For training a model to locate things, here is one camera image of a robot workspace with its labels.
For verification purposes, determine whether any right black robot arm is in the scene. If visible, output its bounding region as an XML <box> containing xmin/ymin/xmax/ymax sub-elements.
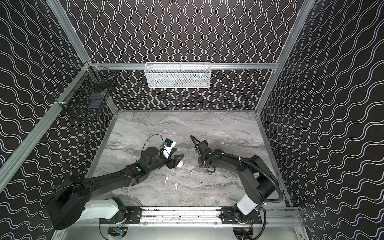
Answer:
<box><xmin>190</xmin><ymin>135</ymin><xmax>284</xmax><ymax>223</ymax></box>

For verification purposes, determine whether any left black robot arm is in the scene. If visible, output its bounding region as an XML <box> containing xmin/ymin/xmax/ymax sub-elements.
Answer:
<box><xmin>45</xmin><ymin>147</ymin><xmax>185</xmax><ymax>230</ymax></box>

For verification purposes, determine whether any white earbud charging case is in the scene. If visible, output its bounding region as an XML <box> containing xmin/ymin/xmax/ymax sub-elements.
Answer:
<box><xmin>177</xmin><ymin>160</ymin><xmax>184</xmax><ymax>168</ymax></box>

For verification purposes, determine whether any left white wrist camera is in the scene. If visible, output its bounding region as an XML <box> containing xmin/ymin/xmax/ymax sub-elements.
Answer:
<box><xmin>161</xmin><ymin>139</ymin><xmax>176</xmax><ymax>159</ymax></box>

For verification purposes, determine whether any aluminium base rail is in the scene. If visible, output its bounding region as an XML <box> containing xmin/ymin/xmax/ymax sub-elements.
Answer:
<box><xmin>59</xmin><ymin>205</ymin><xmax>304</xmax><ymax>228</ymax></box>

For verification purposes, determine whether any white wire mesh basket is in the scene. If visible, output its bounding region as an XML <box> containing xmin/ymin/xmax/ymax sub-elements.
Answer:
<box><xmin>144</xmin><ymin>62</ymin><xmax>212</xmax><ymax>89</ymax></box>

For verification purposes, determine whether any black wire mesh basket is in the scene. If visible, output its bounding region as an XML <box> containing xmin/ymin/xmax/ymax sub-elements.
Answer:
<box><xmin>58</xmin><ymin>66</ymin><xmax>118</xmax><ymax>122</ymax></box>

